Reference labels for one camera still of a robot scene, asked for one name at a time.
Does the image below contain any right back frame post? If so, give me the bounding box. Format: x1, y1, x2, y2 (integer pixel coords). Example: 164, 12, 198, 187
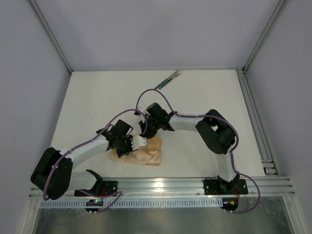
242, 0, 289, 73

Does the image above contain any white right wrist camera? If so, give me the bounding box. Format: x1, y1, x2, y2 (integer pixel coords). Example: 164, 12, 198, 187
134, 107, 145, 116

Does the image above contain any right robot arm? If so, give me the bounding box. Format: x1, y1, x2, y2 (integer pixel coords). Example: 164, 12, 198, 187
138, 102, 240, 194

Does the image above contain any frame post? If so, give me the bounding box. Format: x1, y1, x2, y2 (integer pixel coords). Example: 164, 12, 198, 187
27, 0, 73, 75
242, 0, 289, 73

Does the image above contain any aluminium frame rail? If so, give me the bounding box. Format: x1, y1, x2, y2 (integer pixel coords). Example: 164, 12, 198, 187
29, 177, 296, 198

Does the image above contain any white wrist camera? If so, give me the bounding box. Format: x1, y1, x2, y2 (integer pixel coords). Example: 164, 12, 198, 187
132, 136, 148, 149
134, 107, 145, 116

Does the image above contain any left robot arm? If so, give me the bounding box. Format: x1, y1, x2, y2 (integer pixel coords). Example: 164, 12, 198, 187
30, 120, 146, 201

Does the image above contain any left controller board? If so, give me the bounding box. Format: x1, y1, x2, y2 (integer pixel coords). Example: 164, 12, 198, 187
85, 198, 103, 215

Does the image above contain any right side frame rail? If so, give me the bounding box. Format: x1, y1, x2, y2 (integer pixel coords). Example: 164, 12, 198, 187
236, 69, 279, 176

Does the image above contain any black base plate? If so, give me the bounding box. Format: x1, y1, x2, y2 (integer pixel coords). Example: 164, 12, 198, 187
74, 181, 118, 198
203, 178, 249, 195

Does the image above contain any right controller board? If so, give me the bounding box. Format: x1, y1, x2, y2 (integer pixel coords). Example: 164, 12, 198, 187
221, 198, 239, 213

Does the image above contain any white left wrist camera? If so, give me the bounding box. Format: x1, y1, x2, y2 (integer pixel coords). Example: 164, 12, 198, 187
132, 136, 148, 149

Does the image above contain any left back frame post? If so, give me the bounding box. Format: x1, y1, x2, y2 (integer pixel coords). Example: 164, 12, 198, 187
27, 0, 73, 75

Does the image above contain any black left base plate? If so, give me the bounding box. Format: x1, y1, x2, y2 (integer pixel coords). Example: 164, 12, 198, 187
74, 181, 118, 198

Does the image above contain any green handled knife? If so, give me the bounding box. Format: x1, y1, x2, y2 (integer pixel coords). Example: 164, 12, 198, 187
154, 73, 179, 90

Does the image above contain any peach satin napkin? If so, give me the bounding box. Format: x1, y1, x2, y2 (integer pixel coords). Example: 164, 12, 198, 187
109, 136, 162, 166

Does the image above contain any controller board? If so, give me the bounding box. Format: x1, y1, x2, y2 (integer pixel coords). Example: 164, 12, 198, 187
85, 198, 103, 215
221, 198, 239, 213

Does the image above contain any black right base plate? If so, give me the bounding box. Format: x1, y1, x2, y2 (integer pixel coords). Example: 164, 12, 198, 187
203, 178, 249, 195

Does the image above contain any white slotted cable duct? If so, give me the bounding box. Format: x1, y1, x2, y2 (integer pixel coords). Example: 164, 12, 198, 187
40, 197, 222, 209

